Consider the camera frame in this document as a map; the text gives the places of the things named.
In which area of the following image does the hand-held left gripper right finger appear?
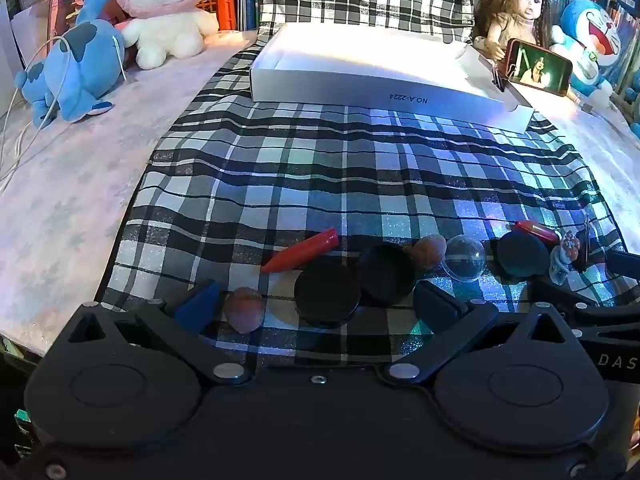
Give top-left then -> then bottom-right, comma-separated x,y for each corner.
387,282 -> 581,386

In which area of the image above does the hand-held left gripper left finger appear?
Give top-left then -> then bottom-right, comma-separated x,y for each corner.
65,280 -> 250,386

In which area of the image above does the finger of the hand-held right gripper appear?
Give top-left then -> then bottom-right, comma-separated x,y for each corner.
606,250 -> 640,283
530,280 -> 640,331

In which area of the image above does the brown walnut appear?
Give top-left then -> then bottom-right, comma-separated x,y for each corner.
223,287 -> 263,333
404,234 -> 447,273

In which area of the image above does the clear plastic ball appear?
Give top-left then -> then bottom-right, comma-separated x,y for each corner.
441,235 -> 487,282

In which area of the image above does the black round disc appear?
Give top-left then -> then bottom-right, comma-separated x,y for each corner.
293,266 -> 362,328
492,232 -> 550,282
357,244 -> 417,305

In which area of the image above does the small white flower charm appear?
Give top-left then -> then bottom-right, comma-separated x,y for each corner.
549,229 -> 581,283

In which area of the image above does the small red cone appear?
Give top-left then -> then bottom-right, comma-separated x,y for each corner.
510,220 -> 561,245

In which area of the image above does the large red cone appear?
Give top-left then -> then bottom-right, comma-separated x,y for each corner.
260,228 -> 340,275

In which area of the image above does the white cardboard box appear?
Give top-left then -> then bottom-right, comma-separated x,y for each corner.
249,22 -> 535,133

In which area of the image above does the black white plaid cloth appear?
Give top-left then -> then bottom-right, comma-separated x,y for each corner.
97,0 -> 628,366

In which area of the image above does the red cased smartphone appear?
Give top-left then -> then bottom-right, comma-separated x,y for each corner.
505,39 -> 573,97

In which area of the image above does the blue robot cat plush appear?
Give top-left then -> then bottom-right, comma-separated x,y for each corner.
550,0 -> 626,106

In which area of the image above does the blue plush toy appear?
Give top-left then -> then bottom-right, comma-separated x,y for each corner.
14,0 -> 126,130

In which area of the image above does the pink white bunny plush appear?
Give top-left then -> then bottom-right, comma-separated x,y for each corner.
114,0 -> 220,71

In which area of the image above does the brown haired doll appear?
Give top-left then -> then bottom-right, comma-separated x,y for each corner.
470,0 -> 553,61

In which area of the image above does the red plastic crate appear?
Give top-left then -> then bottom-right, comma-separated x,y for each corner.
197,0 -> 238,31

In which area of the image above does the cable with brown plug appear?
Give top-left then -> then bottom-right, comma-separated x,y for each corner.
575,95 -> 631,116

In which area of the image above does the white cable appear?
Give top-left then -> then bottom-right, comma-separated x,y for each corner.
0,35 -> 126,186

